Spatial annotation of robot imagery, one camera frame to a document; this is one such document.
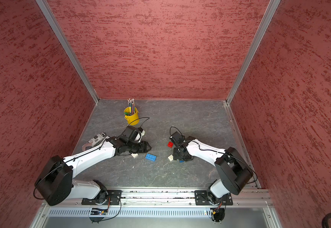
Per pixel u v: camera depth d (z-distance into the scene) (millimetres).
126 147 654
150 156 874
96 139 936
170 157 871
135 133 695
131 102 970
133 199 755
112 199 741
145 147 758
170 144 929
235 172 439
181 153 738
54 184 410
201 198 735
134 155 879
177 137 709
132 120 1003
